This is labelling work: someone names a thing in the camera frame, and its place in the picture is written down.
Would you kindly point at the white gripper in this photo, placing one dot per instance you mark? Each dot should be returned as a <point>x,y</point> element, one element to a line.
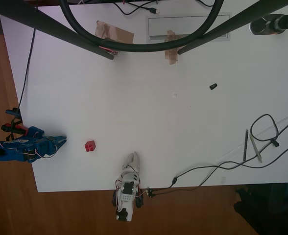
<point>132,164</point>

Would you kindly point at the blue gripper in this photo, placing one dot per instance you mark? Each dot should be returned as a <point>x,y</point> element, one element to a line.
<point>56,142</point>

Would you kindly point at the red cube block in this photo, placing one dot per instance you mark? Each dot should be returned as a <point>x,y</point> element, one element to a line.
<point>90,146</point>

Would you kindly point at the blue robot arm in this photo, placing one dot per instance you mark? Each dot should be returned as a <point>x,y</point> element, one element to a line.
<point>11,149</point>

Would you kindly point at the red-black table clamp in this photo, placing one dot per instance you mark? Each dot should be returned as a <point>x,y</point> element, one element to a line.
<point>13,128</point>

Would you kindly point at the blue-black table clamp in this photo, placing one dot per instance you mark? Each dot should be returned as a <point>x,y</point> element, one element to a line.
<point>13,111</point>

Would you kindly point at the small black cap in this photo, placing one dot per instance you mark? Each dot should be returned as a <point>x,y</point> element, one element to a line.
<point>213,86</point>

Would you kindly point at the black pen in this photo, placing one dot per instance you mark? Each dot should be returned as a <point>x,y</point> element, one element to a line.
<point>245,147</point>

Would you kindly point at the black tripod leg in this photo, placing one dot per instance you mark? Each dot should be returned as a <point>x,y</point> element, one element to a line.
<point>232,24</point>
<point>60,31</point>

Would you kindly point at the narrow brown tape strip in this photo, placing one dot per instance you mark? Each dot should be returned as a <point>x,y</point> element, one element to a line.
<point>172,55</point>

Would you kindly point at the grey-green pen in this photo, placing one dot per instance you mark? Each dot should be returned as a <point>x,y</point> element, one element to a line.
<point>256,148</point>

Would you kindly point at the wide brown tape patch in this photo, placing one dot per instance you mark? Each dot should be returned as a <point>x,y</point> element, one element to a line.
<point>119,34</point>

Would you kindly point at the clear plastic ruler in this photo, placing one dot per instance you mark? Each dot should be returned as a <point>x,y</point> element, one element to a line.
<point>266,133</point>

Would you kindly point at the black office chair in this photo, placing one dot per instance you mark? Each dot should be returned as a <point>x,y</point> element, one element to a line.
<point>269,210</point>

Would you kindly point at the black cylindrical device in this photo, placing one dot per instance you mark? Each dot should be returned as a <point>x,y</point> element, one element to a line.
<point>269,24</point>

